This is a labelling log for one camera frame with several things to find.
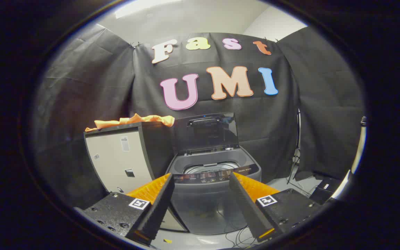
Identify black floor cables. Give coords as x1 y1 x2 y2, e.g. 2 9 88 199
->
217 208 258 248

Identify black box on floor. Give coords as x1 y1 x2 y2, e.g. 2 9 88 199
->
309 176 343 205

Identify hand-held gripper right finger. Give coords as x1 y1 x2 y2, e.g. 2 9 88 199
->
228 172 325 242

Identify black backdrop cloth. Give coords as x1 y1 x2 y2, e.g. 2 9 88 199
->
30 23 365 209

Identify beige cabinet with dark top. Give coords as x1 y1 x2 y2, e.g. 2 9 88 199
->
84 122 190 232

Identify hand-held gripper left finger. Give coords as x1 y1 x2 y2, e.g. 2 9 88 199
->
75 173 175 245

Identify orange garment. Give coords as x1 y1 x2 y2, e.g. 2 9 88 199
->
85 113 175 132

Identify grey washing machine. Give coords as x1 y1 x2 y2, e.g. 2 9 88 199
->
165 145 262 235

